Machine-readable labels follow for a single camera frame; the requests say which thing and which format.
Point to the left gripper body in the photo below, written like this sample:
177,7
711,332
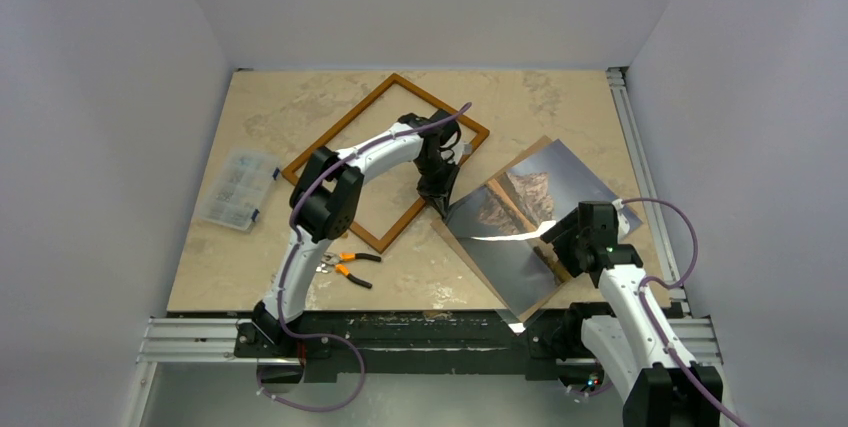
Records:
437,175

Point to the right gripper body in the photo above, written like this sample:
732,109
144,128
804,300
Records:
559,234

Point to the wooden picture frame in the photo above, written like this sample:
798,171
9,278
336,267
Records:
471,131

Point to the mountain landscape photo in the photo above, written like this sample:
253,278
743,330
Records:
530,232

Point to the clear glass pane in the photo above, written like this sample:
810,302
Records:
522,273

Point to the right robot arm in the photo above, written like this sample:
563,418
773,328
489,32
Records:
660,382

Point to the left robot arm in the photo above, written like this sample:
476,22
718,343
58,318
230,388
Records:
324,203

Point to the clear plastic organizer box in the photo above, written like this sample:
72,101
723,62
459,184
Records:
236,197

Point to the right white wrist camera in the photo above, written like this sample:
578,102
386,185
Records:
624,226

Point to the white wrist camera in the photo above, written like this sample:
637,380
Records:
624,226
462,150

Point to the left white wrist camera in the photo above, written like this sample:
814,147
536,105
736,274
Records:
462,150

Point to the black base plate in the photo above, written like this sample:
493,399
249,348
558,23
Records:
321,345

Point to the aluminium rail frame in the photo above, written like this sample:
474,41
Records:
289,113

